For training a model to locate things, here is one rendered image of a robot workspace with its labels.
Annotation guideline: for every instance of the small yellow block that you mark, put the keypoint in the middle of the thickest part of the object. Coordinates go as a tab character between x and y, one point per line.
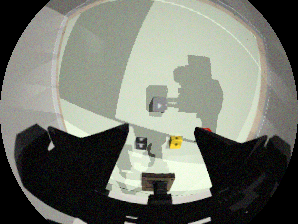
175	142

